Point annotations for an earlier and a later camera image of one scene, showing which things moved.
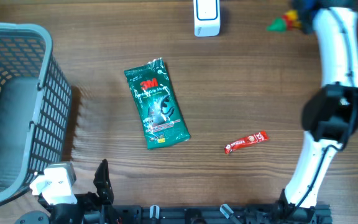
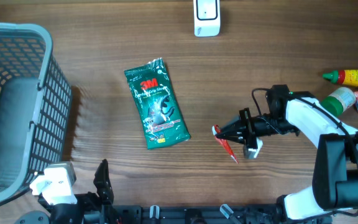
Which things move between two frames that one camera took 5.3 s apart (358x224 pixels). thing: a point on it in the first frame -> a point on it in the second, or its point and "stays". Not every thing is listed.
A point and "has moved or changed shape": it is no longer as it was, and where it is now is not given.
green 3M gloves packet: x=163 y=121 stays
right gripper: x=308 y=24 -> x=248 y=134
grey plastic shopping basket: x=25 y=102 stays
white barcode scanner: x=207 y=18 stays
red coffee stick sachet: x=260 y=137 has moved or changed shape
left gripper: x=102 y=183 stays
